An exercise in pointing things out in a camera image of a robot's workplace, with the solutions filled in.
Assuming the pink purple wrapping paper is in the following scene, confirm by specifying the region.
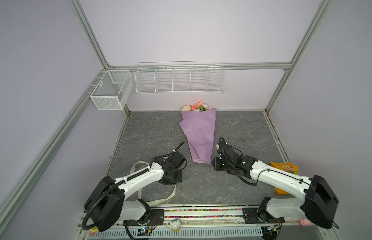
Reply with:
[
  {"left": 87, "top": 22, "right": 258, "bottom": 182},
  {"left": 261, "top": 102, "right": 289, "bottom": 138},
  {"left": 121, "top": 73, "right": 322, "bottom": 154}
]
[{"left": 179, "top": 109, "right": 216, "bottom": 165}]

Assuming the yellow snack bag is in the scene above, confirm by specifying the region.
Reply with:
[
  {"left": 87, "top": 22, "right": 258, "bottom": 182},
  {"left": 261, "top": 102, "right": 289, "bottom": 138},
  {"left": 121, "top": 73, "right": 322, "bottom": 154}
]
[{"left": 269, "top": 162, "right": 299, "bottom": 195}]

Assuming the cream printed ribbon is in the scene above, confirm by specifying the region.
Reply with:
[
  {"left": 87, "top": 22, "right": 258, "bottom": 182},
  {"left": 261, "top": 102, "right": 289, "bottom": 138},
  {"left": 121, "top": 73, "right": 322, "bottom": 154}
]
[{"left": 129, "top": 160, "right": 177, "bottom": 207}]

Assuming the white wire shelf basket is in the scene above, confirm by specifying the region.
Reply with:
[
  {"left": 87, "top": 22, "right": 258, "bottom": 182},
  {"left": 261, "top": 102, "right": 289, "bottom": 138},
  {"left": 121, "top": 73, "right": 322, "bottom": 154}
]
[{"left": 136, "top": 61, "right": 226, "bottom": 94}]

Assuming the pink green round toy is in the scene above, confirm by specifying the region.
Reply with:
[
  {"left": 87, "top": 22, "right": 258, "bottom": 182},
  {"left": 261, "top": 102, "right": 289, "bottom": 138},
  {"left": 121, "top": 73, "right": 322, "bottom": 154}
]
[{"left": 88, "top": 227, "right": 99, "bottom": 237}]

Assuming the aluminium enclosure frame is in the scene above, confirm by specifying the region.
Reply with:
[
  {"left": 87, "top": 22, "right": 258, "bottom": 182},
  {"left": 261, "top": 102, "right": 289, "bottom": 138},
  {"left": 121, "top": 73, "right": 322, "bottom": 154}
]
[{"left": 0, "top": 1, "right": 320, "bottom": 239}]

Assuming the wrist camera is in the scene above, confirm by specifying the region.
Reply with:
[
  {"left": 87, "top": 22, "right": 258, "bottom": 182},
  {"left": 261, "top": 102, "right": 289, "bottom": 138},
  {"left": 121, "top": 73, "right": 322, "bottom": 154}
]
[
  {"left": 217, "top": 144, "right": 241, "bottom": 159},
  {"left": 170, "top": 151, "right": 186, "bottom": 168}
]

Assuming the front rail base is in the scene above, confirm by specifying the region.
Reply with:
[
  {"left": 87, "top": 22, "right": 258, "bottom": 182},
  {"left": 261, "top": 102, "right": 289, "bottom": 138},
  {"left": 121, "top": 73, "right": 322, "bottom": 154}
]
[{"left": 74, "top": 205, "right": 338, "bottom": 240}]

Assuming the white crumpled toy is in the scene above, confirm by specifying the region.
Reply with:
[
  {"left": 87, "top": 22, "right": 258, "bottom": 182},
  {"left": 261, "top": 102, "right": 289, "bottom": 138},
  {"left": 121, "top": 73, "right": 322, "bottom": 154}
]
[{"left": 169, "top": 219, "right": 181, "bottom": 232}]

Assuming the cream fake rose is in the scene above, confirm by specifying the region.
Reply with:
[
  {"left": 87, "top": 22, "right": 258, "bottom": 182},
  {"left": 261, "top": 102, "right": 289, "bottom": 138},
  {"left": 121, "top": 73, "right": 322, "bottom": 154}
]
[{"left": 181, "top": 105, "right": 192, "bottom": 111}]

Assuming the white mesh box basket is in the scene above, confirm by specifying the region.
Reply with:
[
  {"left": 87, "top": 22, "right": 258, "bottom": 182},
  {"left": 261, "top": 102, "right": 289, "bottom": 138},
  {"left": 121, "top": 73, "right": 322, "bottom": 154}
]
[{"left": 90, "top": 70, "right": 134, "bottom": 111}]

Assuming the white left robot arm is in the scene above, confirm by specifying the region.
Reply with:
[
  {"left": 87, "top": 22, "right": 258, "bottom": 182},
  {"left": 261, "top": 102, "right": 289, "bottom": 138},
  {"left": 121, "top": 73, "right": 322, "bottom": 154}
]
[{"left": 81, "top": 156, "right": 188, "bottom": 232}]

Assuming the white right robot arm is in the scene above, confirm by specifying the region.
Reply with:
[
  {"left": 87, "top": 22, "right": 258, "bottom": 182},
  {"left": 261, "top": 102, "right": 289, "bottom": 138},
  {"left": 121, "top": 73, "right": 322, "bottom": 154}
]
[{"left": 212, "top": 153, "right": 339, "bottom": 229}]

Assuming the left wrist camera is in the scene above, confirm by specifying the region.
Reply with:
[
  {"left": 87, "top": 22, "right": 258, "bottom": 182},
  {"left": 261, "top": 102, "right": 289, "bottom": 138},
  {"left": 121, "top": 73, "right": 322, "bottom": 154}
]
[{"left": 170, "top": 151, "right": 186, "bottom": 168}]

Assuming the pink pig toy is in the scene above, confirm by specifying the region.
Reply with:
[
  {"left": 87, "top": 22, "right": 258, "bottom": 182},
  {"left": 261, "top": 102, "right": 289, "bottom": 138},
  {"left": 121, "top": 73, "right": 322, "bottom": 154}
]
[{"left": 299, "top": 219, "right": 312, "bottom": 227}]

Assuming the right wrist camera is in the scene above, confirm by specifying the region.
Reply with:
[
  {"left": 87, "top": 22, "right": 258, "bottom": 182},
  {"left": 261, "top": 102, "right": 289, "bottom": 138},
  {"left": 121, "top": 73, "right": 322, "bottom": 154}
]
[{"left": 217, "top": 144, "right": 241, "bottom": 159}]

